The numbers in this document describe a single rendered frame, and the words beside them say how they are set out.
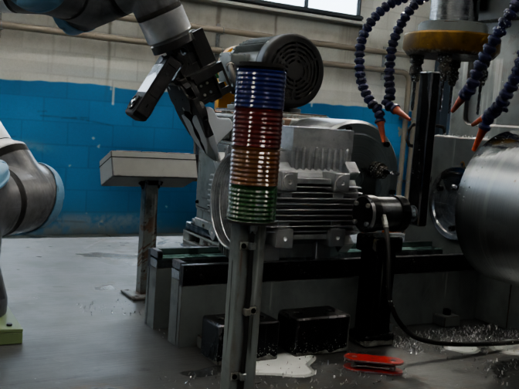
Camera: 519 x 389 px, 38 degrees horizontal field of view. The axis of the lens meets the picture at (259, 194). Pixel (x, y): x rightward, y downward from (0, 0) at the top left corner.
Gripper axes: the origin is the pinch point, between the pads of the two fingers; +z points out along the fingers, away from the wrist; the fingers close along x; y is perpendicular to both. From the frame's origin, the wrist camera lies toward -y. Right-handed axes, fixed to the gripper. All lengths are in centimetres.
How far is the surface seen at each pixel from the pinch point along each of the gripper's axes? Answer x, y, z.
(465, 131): 6, 59, 26
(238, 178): -37.1, -12.5, -6.8
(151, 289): -1.4, -19.4, 14.5
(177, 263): -10.9, -16.3, 9.1
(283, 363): -24.3, -12.3, 25.8
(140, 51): 539, 192, 42
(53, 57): 540, 117, 15
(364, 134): 15.0, 40.6, 17.7
